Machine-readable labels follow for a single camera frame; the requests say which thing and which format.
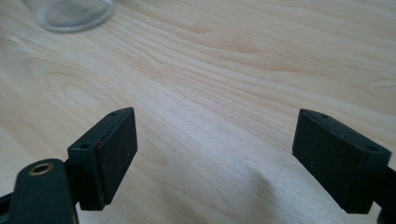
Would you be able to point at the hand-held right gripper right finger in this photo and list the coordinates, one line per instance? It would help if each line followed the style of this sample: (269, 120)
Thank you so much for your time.
(339, 161)

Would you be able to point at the clear glass jar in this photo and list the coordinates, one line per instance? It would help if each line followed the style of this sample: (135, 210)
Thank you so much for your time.
(74, 26)

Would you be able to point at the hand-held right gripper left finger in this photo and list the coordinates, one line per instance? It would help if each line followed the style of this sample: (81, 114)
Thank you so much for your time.
(106, 155)

